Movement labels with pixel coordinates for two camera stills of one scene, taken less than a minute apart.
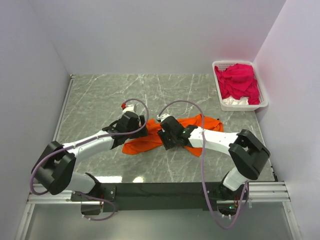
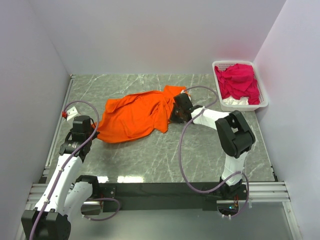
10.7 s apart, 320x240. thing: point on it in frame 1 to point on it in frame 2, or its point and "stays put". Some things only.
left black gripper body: x=142 y=133 to x=91 y=133
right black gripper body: x=168 y=141 to x=176 y=115
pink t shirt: x=239 y=81 stays put
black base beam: x=133 y=197 stays put
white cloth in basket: x=232 y=100 stays put
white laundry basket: x=263 y=98 stays put
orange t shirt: x=152 y=138 to x=129 y=117
